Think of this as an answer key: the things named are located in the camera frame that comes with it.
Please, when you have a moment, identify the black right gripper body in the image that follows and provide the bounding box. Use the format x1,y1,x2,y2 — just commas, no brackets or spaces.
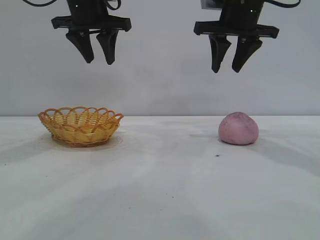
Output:
193,0,280,40

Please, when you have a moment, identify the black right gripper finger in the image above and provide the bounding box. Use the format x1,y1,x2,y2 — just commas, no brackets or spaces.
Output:
231,36,263,73
208,34,232,74

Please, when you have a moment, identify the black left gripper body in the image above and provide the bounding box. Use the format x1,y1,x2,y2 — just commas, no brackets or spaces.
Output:
51,0,133,33

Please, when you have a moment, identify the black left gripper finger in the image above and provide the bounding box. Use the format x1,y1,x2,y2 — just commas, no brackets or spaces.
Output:
96,29,119,66
65,29,95,64

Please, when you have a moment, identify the pink peach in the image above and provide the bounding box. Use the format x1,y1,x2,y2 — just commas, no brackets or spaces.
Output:
218,111,260,146

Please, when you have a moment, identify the yellow woven wicker basket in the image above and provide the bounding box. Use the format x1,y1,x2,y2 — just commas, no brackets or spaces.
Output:
38,106,125,148

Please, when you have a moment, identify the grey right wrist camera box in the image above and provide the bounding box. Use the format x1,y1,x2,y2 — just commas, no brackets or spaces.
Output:
201,0,222,11

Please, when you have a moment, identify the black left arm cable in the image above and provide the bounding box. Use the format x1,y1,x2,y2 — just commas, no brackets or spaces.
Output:
22,0,69,7

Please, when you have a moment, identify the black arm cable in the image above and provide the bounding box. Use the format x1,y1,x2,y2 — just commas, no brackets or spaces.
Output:
22,0,69,7
264,0,320,7

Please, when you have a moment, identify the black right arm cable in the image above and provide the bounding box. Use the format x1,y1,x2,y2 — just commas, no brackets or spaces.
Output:
264,0,320,7

